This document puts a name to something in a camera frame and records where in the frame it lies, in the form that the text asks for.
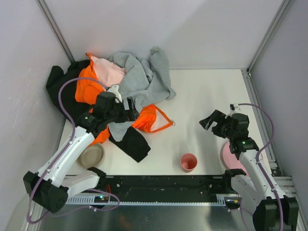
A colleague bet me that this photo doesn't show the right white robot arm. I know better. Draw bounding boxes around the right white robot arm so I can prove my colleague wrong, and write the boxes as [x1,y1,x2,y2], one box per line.
[199,105,299,231]

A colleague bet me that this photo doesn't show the grey sweatshirt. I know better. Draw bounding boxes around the grey sweatshirt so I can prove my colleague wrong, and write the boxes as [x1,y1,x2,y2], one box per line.
[107,47,178,142]

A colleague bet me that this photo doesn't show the orange jacket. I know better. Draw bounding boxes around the orange jacket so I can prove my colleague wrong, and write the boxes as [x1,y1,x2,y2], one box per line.
[75,47,176,143]

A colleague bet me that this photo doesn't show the right aluminium frame post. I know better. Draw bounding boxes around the right aluminium frame post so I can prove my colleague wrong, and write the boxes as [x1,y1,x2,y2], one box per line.
[246,0,293,73]

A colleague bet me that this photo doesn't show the pink cup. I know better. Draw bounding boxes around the pink cup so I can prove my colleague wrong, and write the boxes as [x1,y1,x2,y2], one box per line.
[180,153,198,173]

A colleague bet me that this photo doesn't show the beige bowl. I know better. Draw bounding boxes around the beige bowl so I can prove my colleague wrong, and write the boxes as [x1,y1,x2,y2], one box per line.
[76,143,105,168]

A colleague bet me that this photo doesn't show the aluminium frame post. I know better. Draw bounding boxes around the aluminium frame post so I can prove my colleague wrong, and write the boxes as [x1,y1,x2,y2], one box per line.
[36,0,75,63]
[246,0,293,73]

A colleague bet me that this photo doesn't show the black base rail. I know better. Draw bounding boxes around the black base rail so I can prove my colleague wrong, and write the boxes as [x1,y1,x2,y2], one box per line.
[96,175,236,196]

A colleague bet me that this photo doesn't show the right aluminium table rail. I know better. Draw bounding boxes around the right aluminium table rail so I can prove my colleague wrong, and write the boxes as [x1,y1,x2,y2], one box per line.
[241,68,296,196]

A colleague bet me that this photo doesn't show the left aluminium frame post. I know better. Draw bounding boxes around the left aluminium frame post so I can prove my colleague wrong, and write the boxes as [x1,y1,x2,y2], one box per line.
[36,0,75,63]

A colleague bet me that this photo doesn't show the black garment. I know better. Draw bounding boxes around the black garment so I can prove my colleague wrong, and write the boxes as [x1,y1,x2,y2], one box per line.
[46,60,154,163]

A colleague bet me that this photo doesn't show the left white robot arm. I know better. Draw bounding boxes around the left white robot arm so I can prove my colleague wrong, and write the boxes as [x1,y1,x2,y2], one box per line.
[23,92,139,213]

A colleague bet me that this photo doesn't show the grey slotted cable duct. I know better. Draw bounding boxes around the grey slotted cable duct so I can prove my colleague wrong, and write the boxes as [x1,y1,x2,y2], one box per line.
[66,192,240,206]

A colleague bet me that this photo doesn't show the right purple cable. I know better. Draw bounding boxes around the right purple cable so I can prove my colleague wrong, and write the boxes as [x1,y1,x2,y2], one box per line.
[237,103,288,231]

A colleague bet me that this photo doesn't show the pink plate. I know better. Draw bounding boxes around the pink plate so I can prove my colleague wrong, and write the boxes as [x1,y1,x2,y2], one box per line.
[220,142,249,177]

